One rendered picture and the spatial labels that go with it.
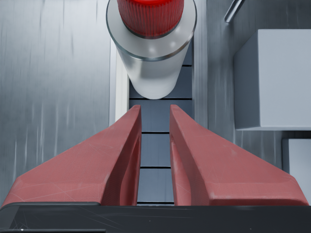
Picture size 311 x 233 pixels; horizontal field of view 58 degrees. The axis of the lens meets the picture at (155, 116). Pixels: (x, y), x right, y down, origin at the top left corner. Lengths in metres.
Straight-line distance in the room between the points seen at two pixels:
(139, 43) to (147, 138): 0.17
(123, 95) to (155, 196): 0.12
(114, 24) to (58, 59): 0.24
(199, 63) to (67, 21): 0.22
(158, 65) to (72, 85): 0.23
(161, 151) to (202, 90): 0.10
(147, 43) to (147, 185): 0.20
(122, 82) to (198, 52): 0.09
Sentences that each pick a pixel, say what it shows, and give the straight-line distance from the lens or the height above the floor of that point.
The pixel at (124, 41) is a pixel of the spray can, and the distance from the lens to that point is 0.16.
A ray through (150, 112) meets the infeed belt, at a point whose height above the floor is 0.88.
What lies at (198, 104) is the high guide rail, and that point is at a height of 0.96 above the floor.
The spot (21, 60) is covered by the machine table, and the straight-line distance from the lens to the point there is 0.42.
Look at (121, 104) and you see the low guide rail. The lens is 0.28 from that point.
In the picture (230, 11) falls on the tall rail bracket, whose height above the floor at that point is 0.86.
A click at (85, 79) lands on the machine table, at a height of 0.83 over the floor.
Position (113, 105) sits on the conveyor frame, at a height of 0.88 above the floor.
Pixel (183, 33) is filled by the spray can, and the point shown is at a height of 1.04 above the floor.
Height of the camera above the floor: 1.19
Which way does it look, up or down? 85 degrees down
